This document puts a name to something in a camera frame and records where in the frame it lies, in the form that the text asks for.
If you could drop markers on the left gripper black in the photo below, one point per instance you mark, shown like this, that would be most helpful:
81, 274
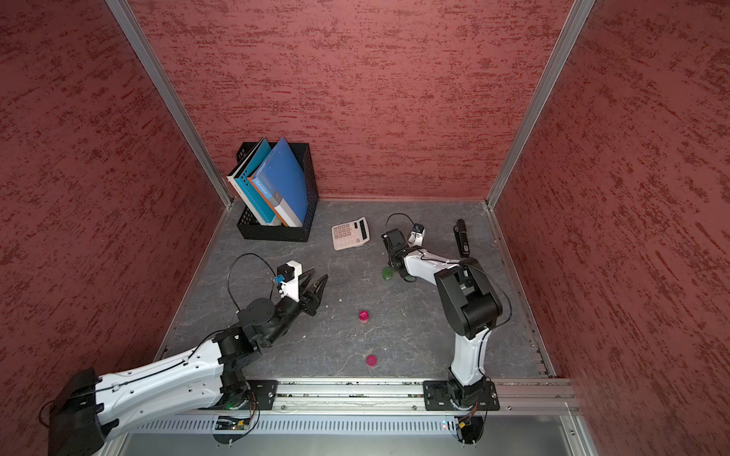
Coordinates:
315, 295

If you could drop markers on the green paint jar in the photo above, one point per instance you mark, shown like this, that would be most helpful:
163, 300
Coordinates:
388, 273

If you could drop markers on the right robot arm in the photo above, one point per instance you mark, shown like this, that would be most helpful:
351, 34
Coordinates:
470, 300

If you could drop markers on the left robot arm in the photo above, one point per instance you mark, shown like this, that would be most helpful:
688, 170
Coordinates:
94, 409

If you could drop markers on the pink calculator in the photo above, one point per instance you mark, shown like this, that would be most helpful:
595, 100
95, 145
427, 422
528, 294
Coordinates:
350, 234

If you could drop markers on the black stapler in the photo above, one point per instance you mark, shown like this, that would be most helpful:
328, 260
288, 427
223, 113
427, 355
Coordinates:
461, 238

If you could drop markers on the black mesh file holder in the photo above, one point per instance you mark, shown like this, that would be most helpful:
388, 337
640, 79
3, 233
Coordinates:
251, 229

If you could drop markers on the orange spine book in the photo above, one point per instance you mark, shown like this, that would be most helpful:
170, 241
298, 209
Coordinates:
267, 215

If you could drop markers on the blue book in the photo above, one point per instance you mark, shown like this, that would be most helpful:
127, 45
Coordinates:
282, 181

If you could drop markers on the teal book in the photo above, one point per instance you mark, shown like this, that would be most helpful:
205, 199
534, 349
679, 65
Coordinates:
250, 158

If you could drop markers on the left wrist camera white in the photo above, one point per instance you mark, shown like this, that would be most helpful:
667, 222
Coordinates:
287, 280

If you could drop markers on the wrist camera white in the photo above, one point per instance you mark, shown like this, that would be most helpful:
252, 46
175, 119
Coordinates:
287, 280
417, 235

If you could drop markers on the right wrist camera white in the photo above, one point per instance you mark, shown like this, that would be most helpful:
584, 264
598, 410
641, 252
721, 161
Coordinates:
417, 235

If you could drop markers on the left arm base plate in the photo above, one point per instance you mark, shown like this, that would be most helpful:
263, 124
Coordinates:
250, 395

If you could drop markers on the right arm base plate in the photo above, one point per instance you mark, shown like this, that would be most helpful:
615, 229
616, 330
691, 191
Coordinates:
450, 395

